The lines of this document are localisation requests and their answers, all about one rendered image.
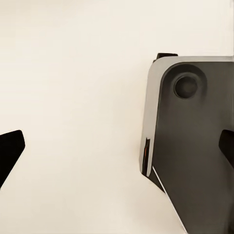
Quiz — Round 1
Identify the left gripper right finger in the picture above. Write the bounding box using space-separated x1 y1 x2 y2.
218 130 234 169

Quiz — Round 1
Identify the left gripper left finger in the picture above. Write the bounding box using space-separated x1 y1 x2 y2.
0 130 25 188

